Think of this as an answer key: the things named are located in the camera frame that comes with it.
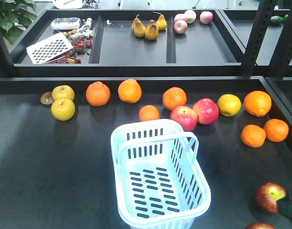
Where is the red yellow apple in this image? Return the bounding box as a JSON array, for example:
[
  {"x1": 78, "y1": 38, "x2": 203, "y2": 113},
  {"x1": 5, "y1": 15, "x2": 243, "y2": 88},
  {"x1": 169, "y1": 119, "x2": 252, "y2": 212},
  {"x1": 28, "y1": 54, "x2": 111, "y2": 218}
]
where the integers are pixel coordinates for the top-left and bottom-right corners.
[
  {"x1": 255, "y1": 182, "x2": 287, "y2": 214},
  {"x1": 245, "y1": 222, "x2": 275, "y2": 229}
]

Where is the light blue plastic basket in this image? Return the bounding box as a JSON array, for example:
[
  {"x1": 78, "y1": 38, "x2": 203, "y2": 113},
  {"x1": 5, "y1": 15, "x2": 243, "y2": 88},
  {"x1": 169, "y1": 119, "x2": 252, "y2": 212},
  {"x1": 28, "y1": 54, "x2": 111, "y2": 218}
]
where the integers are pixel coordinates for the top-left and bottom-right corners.
[{"x1": 111, "y1": 119, "x2": 211, "y2": 229}]

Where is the yellow-green pear-apple back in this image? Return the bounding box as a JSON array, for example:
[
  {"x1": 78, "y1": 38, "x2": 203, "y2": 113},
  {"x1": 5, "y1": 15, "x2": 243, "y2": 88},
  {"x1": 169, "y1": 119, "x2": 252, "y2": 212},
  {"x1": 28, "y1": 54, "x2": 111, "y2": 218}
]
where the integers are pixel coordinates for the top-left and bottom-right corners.
[{"x1": 52, "y1": 85, "x2": 75, "y2": 101}]

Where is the brown mushroom slice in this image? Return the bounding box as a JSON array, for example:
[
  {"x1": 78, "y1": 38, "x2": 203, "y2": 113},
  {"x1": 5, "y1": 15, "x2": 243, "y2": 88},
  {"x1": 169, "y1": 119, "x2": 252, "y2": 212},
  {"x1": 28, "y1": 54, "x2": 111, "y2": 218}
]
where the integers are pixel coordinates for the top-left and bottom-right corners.
[{"x1": 40, "y1": 91, "x2": 54, "y2": 105}]

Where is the large red apple right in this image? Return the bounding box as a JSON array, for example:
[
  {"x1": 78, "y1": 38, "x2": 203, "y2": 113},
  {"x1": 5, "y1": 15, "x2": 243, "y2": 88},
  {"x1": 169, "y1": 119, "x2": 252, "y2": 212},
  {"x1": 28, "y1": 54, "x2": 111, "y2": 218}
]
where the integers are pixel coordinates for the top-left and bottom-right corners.
[{"x1": 193, "y1": 98, "x2": 219, "y2": 125}]

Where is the brown pear four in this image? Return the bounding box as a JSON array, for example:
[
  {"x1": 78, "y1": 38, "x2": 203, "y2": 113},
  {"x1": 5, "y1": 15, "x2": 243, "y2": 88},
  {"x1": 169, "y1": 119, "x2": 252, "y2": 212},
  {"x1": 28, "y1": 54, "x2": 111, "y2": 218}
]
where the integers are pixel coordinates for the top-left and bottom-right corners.
[{"x1": 153, "y1": 11, "x2": 167, "y2": 31}]

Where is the yellow-green pear-apple front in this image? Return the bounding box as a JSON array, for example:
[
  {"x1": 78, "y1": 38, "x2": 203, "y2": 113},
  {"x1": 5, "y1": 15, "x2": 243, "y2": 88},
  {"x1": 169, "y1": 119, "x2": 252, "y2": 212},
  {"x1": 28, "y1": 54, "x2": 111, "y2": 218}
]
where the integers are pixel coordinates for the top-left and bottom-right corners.
[{"x1": 51, "y1": 98, "x2": 75, "y2": 121}]

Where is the wooden black produce stand left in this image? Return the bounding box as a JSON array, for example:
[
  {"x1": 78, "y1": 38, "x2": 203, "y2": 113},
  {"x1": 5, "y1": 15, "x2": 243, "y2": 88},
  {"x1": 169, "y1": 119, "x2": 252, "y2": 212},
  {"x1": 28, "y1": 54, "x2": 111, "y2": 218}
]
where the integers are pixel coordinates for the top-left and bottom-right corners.
[{"x1": 0, "y1": 76, "x2": 292, "y2": 229}]

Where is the green avocado one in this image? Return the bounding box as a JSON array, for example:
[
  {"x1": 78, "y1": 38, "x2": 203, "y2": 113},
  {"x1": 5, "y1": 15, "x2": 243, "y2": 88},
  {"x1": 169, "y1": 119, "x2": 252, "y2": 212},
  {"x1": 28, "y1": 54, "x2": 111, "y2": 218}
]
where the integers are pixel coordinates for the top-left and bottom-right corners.
[{"x1": 270, "y1": 15, "x2": 284, "y2": 25}]

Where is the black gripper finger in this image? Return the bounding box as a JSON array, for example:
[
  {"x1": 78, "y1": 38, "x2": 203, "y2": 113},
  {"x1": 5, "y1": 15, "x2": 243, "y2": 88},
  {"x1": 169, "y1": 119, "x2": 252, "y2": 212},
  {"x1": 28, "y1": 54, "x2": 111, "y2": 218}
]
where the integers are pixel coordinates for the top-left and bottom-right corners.
[{"x1": 277, "y1": 190, "x2": 292, "y2": 222}]

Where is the brown pear two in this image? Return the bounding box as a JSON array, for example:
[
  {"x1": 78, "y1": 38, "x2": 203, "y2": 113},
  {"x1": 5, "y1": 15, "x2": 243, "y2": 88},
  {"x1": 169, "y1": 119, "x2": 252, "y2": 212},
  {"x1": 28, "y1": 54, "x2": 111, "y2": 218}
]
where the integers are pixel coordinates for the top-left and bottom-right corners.
[{"x1": 145, "y1": 23, "x2": 159, "y2": 41}]

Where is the pink apple upper tray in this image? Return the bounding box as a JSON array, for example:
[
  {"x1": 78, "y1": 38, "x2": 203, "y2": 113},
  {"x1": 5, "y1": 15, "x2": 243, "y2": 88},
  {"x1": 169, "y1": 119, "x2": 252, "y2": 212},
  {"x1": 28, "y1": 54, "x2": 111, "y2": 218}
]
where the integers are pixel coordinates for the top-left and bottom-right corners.
[{"x1": 173, "y1": 20, "x2": 188, "y2": 34}]

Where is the brown pear three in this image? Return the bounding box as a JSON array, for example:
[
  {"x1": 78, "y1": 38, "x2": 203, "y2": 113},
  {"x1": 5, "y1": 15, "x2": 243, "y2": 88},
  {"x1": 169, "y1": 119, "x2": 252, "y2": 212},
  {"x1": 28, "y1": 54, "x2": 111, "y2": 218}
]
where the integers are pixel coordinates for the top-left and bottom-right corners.
[{"x1": 147, "y1": 20, "x2": 156, "y2": 30}]

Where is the large red apple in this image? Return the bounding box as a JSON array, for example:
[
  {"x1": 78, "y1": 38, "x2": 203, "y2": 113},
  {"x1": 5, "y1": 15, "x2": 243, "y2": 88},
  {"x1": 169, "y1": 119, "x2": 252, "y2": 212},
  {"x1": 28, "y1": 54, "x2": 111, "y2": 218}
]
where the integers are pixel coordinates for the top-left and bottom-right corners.
[
  {"x1": 193, "y1": 98, "x2": 219, "y2": 125},
  {"x1": 169, "y1": 105, "x2": 198, "y2": 131}
]

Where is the brown pear one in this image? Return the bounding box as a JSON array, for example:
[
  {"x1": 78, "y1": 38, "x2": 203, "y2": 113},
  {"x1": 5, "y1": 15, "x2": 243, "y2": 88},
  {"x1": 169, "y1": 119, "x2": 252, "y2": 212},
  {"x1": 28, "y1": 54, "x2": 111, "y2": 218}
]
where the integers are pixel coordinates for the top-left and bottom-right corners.
[{"x1": 131, "y1": 14, "x2": 146, "y2": 38}]

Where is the pale pink apple upper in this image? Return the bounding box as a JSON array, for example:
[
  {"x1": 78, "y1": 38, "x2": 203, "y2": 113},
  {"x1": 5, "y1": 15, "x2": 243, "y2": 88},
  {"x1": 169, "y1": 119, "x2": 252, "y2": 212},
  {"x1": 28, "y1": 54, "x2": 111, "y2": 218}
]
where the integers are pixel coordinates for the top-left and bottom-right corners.
[{"x1": 184, "y1": 10, "x2": 197, "y2": 24}]

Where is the large orange with nub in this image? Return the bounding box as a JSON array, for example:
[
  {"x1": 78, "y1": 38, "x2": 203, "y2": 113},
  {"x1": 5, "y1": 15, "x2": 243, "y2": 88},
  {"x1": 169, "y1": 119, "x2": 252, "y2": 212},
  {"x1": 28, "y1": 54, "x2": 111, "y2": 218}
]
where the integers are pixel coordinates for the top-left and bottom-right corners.
[{"x1": 244, "y1": 91, "x2": 272, "y2": 117}]

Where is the small orange right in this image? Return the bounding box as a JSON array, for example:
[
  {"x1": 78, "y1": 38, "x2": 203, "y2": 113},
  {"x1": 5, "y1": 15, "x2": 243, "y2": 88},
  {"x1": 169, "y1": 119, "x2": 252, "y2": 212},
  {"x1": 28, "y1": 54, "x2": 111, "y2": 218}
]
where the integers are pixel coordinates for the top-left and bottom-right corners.
[{"x1": 263, "y1": 119, "x2": 289, "y2": 142}]

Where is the white perforated grater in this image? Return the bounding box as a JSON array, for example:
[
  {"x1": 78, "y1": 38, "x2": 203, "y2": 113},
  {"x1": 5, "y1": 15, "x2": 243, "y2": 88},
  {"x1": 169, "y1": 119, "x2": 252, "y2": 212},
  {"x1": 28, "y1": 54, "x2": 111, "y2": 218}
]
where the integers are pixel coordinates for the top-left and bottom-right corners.
[{"x1": 26, "y1": 32, "x2": 73, "y2": 64}]

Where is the small orange near apples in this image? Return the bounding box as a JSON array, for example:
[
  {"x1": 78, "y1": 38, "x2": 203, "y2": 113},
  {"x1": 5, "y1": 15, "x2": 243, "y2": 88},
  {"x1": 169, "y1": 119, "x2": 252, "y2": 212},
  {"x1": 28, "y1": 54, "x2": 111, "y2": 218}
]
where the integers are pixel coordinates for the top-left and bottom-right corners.
[{"x1": 139, "y1": 105, "x2": 160, "y2": 121}]

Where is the large red apple left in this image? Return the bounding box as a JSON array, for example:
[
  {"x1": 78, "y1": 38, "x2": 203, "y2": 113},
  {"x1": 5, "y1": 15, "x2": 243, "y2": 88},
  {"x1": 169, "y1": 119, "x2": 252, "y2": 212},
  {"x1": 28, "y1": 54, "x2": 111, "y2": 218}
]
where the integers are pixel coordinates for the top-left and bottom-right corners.
[{"x1": 169, "y1": 105, "x2": 198, "y2": 131}]

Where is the orange row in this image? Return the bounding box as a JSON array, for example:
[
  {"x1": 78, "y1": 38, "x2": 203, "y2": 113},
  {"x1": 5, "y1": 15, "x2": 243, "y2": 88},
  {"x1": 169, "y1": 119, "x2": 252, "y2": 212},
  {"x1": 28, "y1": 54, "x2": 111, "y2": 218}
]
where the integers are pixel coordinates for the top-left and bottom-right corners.
[
  {"x1": 118, "y1": 79, "x2": 142, "y2": 104},
  {"x1": 86, "y1": 81, "x2": 111, "y2": 106}
]

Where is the black upper display tray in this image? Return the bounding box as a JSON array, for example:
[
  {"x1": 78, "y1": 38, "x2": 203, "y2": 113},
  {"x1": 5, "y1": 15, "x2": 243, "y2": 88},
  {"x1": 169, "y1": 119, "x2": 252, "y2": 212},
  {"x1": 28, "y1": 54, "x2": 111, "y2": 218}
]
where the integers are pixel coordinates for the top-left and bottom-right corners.
[{"x1": 10, "y1": 9, "x2": 256, "y2": 78}]

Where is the black shelf upright post right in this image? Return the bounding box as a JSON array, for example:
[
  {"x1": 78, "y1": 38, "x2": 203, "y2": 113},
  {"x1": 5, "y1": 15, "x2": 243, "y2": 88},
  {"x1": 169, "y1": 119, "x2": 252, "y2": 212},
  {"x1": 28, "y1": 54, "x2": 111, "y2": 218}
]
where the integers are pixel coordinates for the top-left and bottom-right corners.
[{"x1": 267, "y1": 4, "x2": 292, "y2": 78}]

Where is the pink apple behind post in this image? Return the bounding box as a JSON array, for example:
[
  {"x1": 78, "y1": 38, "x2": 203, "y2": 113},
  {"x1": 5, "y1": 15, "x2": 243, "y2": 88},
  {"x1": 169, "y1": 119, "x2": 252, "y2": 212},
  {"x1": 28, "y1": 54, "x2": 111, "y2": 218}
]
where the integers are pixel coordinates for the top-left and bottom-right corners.
[{"x1": 200, "y1": 11, "x2": 213, "y2": 24}]

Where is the orange behind red apples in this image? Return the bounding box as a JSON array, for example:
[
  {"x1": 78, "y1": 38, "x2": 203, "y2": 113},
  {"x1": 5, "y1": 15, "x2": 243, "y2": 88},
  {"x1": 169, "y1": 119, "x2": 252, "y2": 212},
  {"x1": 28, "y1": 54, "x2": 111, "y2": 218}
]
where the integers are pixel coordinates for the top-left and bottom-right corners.
[{"x1": 162, "y1": 87, "x2": 187, "y2": 111}]

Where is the orange back row right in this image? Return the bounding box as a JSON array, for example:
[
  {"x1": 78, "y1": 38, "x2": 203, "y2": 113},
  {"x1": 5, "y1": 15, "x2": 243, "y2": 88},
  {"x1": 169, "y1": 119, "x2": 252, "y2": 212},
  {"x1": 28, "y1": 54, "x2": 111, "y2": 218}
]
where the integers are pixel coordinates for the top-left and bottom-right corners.
[{"x1": 118, "y1": 79, "x2": 142, "y2": 104}]

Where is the yellow round citrus fruit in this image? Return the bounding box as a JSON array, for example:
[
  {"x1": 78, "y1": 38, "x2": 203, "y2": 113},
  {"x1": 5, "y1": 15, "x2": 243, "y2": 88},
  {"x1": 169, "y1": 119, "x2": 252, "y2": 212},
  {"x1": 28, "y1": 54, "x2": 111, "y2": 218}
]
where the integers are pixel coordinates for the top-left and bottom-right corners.
[{"x1": 217, "y1": 94, "x2": 241, "y2": 117}]

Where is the small orange left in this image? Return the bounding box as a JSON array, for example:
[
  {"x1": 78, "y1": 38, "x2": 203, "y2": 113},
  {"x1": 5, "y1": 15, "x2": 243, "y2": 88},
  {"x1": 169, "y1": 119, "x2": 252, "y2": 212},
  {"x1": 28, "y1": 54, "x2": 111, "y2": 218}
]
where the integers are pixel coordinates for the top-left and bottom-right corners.
[{"x1": 241, "y1": 124, "x2": 266, "y2": 148}]

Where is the potted green plant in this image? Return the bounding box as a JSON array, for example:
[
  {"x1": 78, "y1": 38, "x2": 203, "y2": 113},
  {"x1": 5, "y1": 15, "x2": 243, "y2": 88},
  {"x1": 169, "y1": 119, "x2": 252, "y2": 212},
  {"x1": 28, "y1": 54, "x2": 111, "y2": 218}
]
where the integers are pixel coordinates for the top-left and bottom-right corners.
[{"x1": 0, "y1": 0, "x2": 37, "y2": 44}]

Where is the black shelf upright post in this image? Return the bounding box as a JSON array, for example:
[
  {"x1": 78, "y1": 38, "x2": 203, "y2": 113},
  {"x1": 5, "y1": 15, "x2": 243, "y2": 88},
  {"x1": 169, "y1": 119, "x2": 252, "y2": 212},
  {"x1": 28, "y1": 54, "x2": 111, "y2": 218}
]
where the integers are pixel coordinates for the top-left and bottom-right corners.
[
  {"x1": 240, "y1": 0, "x2": 277, "y2": 78},
  {"x1": 267, "y1": 4, "x2": 292, "y2": 78}
]

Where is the yellow-green pear-apple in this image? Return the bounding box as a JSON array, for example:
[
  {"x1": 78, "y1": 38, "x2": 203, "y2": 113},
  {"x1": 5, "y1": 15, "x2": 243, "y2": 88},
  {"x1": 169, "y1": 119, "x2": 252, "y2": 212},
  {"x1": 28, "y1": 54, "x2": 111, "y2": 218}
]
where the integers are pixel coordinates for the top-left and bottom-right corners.
[
  {"x1": 51, "y1": 98, "x2": 75, "y2": 121},
  {"x1": 52, "y1": 85, "x2": 75, "y2": 101}
]

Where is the red yellow apple front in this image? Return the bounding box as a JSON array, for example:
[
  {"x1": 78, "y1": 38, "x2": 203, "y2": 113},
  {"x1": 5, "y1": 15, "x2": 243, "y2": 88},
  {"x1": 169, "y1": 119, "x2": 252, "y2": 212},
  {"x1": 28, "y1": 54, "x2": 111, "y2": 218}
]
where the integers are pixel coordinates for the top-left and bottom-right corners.
[{"x1": 245, "y1": 222, "x2": 275, "y2": 229}]

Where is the orange back row left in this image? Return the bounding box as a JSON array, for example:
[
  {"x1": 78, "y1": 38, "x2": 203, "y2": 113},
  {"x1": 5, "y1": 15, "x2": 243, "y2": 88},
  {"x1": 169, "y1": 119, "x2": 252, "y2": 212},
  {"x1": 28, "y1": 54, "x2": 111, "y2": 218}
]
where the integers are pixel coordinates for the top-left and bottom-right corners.
[{"x1": 86, "y1": 81, "x2": 111, "y2": 106}]

